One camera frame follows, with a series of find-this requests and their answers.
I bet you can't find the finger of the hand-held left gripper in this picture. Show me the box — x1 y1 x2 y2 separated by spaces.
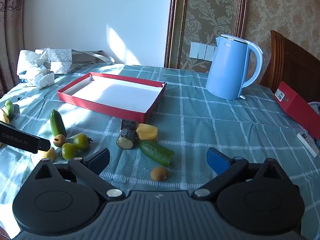
37 139 51 153

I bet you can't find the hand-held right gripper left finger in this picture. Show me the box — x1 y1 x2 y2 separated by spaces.
26 148 126 201

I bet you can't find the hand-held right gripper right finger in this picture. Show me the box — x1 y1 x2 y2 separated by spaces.
191 147 298 201

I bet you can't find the yellow peeled fruit piece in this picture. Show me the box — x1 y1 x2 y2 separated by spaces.
37 147 56 163
135 123 159 141

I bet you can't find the brown kiwi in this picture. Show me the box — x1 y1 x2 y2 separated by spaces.
53 134 67 148
150 166 170 181

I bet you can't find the green tomato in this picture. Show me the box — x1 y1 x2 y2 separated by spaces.
61 143 79 161
73 133 91 151

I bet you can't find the cut green cucumber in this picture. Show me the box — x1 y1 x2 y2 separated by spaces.
138 140 176 167

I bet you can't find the shallow red cardboard box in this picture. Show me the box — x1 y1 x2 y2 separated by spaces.
57 72 167 123

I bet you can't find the small green cucumber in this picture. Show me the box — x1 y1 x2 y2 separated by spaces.
5 100 15 118

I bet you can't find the green checked tablecloth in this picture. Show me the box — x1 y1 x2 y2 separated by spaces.
0 63 320 233

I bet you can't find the blue white tissue pack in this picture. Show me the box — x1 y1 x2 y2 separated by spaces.
17 69 36 88

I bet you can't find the crumpled white tissue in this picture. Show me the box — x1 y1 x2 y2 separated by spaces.
33 71 55 90

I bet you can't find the white tissue pile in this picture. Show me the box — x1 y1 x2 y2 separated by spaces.
17 50 52 76

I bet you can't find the blue electric kettle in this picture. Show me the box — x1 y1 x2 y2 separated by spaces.
205 34 264 101

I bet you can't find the silver patterned gift bag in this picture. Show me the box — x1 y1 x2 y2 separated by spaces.
35 47 116 75

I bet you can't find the white remote control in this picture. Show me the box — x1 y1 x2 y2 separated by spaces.
296 132 320 158

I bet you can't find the flat red box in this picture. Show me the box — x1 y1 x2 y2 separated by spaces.
274 81 320 141

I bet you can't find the brown patterned curtain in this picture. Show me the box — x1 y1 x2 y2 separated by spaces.
0 0 26 98

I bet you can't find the brown wooden chair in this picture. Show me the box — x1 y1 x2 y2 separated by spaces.
259 30 320 103

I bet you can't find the white wall switch panel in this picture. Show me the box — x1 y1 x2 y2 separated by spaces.
189 41 216 61

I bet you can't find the ornate brown wall frame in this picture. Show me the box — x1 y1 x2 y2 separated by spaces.
163 0 248 73

